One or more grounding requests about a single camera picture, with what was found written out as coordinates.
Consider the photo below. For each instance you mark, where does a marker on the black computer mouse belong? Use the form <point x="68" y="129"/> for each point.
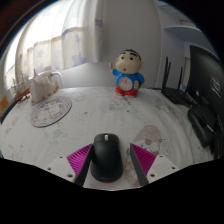
<point x="106" y="158"/>

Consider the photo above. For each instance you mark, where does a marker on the round purple printed mouse pad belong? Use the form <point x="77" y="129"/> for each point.
<point x="50" y="111"/>

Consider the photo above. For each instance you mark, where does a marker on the white jug with lace cover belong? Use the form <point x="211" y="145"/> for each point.
<point x="43" y="88"/>

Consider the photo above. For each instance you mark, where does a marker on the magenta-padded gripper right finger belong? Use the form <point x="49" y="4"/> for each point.
<point x="160" y="165"/>

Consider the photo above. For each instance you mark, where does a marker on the black computer monitor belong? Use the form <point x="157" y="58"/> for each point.
<point x="206" y="80"/>

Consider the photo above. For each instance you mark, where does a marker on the white wall shelf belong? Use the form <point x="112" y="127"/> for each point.
<point x="186" y="31"/>

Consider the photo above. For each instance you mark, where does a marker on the black pouch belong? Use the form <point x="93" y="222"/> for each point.
<point x="201" y="125"/>

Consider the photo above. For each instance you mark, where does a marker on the brown wooden chair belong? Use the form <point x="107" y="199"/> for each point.
<point x="2" y="103"/>

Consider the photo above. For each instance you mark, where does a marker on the white printed tablecloth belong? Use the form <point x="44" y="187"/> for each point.
<point x="100" y="113"/>

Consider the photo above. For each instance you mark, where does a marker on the cartoon boy figure clock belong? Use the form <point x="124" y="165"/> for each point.
<point x="127" y="76"/>

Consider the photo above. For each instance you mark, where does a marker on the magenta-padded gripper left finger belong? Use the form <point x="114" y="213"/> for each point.
<point x="61" y="165"/>

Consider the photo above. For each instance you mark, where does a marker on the black router with antennas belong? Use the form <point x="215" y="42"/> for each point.
<point x="176" y="95"/>

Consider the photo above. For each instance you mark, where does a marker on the white star-print curtain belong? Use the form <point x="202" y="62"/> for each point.
<point x="53" y="43"/>

